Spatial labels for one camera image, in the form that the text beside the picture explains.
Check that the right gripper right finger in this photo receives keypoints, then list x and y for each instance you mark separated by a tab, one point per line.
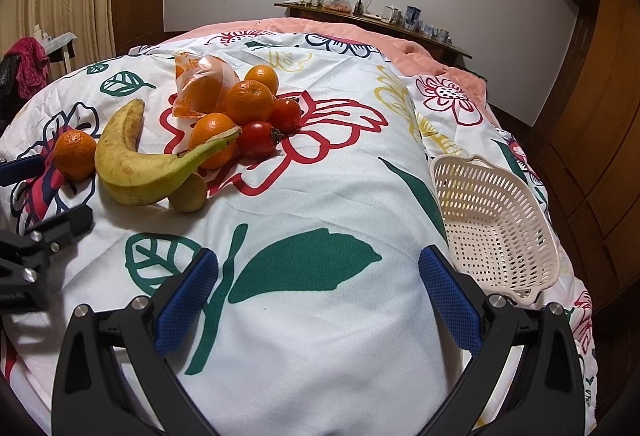
546	396

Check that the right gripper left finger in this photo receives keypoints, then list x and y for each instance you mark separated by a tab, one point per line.
89	393

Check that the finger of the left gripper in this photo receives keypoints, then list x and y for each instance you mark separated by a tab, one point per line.
27	167
37	244

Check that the yellow banana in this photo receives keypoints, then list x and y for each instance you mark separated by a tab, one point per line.
133	178

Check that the small green yellow pear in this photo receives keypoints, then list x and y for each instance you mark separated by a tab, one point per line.
190	196

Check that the white plastic basket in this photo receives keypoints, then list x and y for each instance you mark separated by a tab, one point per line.
496	231

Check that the bag of oranges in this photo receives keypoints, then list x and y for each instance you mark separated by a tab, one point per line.
202	84

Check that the red tomato front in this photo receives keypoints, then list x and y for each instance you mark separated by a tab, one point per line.
258	140

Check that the red tomato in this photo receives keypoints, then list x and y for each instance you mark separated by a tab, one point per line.
258	140
285	115

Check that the large front orange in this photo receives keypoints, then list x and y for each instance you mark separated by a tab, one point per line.
248	101

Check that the pink clothing pile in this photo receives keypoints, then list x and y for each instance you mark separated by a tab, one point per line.
32	67

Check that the white side table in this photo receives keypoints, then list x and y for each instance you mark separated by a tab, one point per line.
59	49

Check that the wooden wardrobe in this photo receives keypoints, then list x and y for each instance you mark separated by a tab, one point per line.
587	147

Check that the floral white bed sheet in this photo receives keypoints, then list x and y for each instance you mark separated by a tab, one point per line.
318	323

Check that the wooden headboard shelf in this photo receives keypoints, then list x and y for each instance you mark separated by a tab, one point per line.
440	51

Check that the pink quilt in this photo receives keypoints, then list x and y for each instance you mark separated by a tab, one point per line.
408	57

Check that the blue white mug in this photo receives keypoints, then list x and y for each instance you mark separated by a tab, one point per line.
412	17

